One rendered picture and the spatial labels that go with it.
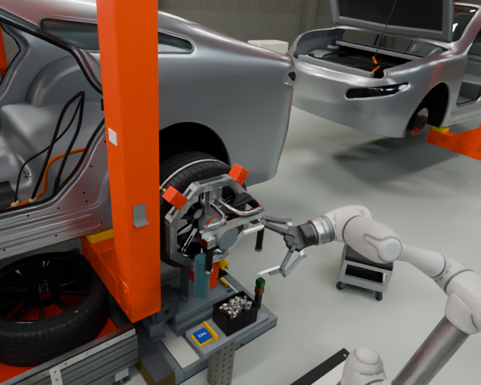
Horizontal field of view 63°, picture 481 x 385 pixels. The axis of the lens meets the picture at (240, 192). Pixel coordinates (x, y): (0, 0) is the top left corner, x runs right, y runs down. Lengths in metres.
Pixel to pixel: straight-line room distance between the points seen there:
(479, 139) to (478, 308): 3.72
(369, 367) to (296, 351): 0.91
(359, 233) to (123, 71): 0.97
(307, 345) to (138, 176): 1.68
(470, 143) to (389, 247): 4.10
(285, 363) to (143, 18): 2.07
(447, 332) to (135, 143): 1.35
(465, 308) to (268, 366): 1.38
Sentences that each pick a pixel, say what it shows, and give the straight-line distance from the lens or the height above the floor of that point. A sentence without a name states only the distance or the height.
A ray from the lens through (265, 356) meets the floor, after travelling 2.69.
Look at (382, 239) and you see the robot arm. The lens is 1.17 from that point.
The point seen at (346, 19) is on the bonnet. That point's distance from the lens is 5.67.
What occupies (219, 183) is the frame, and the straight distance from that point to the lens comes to 2.09.
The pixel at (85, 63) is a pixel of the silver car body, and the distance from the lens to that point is 2.08.
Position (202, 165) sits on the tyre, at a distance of 2.11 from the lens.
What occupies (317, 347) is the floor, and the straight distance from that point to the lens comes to 2.81.
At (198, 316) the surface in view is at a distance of 2.66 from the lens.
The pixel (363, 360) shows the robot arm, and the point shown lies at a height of 0.66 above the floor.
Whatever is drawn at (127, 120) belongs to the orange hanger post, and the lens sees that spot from 1.56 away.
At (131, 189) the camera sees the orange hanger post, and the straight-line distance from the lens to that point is 1.68.
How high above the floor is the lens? 2.05
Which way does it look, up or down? 28 degrees down
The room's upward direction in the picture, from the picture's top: 6 degrees clockwise
